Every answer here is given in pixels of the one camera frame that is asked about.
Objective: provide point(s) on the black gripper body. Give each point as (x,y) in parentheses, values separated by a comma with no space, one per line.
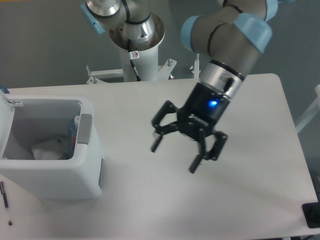
(201,111)

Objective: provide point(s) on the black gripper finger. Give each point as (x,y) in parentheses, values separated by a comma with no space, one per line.
(203,154)
(160,130)

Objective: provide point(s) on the crushed clear plastic bottle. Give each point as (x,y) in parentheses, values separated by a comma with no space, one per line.
(71,137)

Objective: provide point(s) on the white paper wrapper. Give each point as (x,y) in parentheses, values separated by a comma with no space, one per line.
(53,149)

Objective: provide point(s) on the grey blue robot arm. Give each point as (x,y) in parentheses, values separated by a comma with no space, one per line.
(233,38)

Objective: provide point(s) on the white open trash can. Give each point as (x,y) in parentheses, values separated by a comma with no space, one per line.
(27,119)

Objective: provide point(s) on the black device at table edge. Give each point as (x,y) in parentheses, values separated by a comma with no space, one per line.
(311,213)

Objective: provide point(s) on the black pen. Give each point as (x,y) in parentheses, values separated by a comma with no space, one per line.
(6,203)

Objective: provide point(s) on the white clamp post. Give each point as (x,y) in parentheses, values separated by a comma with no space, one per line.
(195,68)

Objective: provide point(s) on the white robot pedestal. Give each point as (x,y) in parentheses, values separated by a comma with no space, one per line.
(138,46)

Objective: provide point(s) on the white metal frame right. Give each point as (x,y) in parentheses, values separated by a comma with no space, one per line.
(310,112)

